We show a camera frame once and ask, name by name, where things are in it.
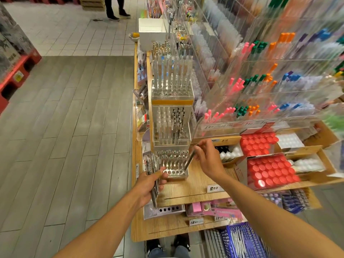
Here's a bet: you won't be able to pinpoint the person's left hand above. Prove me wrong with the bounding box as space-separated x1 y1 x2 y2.
130 166 168 209

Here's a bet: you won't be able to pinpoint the person's right hand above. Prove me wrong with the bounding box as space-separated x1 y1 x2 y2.
192 138 229 182

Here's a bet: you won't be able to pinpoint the clear pen bundle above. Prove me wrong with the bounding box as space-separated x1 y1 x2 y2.
145 153 162 209

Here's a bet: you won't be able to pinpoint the single silver pen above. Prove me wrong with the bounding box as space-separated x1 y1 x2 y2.
183 149 197 171

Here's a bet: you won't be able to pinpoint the large tiered acrylic pen rack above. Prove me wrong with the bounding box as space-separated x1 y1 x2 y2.
161 0 344 139

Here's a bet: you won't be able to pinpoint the clear acrylic pen display tower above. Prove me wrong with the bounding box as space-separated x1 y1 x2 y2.
149 43 197 181

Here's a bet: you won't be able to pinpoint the blue shopping basket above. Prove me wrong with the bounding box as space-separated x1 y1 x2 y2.
219 222 272 258

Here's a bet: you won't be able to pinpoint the person's left forearm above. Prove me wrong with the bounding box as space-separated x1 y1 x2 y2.
54 195 148 258

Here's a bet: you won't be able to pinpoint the person's right forearm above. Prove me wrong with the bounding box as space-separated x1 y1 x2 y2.
215 172 344 258

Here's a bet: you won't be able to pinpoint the cardboard box of white glue sticks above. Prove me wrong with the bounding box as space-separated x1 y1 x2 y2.
210 136 245 164
275 132 307 151
287 148 336 183

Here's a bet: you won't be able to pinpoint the wooden glue display stand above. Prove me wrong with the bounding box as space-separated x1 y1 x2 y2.
130 44 344 242

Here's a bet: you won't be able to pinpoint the person's left shoe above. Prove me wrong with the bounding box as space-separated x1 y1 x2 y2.
146 238 164 258

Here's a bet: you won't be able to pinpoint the person's shoe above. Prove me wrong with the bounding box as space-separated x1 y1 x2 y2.
146 238 164 258
173 234 191 258

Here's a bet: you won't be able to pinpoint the person's right shoe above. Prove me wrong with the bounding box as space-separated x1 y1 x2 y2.
173 234 191 258

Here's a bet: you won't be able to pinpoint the white square box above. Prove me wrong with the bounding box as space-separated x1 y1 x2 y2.
138 18 169 52

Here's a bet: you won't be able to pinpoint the small translucent plastic organiser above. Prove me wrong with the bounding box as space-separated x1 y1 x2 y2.
143 203 186 220

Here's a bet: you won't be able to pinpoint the tray of red-capped glue sticks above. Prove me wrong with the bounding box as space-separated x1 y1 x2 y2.
246 153 301 190
239 132 280 157

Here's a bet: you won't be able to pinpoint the row of hanging stationery packets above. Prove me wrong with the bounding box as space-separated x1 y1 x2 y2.
133 48 152 175

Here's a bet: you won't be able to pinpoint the blue yellow stationery packets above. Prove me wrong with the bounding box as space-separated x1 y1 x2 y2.
263 188 312 214

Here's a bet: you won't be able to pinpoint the red low goods shelf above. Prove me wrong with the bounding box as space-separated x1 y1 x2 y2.
0 0 81 4
0 48 43 115

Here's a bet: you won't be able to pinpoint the row of black white boxes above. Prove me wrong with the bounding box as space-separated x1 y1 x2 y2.
0 3 35 78

